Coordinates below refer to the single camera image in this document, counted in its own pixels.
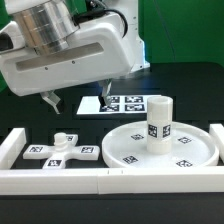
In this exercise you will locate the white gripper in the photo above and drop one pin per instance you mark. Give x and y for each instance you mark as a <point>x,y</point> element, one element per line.
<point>97,51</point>

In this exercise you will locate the white marker sheet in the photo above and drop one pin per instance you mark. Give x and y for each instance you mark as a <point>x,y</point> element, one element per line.
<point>121,104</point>

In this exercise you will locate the white left fence bar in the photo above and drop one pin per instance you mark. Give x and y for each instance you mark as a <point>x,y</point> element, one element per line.
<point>11,148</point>

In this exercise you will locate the white fence bar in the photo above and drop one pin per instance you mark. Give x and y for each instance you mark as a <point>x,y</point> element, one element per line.
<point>217,132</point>
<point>11,148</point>
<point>111,181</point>

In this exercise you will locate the white right fence bar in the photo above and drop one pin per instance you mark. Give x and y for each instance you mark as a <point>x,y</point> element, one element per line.
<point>217,132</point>

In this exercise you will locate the white cross table base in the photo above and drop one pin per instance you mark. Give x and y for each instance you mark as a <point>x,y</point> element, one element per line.
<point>65,148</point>

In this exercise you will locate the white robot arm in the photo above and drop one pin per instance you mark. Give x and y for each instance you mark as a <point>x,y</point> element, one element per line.
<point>46,46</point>

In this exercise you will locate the white round table top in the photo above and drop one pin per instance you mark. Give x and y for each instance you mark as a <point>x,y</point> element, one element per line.
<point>126,146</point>

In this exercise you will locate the white front fence bar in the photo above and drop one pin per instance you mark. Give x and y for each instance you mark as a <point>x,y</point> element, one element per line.
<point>111,181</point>

